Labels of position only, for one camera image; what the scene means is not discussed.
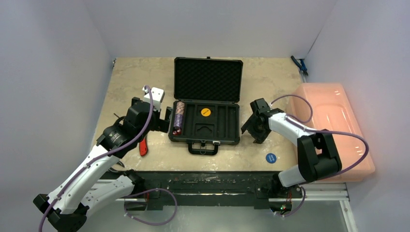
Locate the blue dealer button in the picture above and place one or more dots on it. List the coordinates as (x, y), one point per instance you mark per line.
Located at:
(271, 158)

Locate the purple poker chip stack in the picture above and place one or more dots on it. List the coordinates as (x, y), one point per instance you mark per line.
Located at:
(178, 121)

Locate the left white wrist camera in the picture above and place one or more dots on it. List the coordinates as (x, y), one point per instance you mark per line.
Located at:
(154, 94)

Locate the black poker set case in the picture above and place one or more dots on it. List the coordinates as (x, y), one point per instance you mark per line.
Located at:
(207, 83)

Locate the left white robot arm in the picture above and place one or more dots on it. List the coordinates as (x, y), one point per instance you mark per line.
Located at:
(69, 206)

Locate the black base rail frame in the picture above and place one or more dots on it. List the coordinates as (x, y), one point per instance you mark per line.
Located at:
(259, 189)

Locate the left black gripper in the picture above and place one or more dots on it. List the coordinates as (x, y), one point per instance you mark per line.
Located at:
(160, 124)

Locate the red black folding knife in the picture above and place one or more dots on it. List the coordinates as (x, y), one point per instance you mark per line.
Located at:
(143, 147)

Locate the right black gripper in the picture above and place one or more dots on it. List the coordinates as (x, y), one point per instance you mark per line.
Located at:
(253, 125)

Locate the blue handled pliers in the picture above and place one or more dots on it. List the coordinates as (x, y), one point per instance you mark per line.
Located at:
(300, 64)

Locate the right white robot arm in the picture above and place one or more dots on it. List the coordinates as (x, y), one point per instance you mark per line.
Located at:
(317, 154)

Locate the yellow dealer button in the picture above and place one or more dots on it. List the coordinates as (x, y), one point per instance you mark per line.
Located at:
(206, 112)

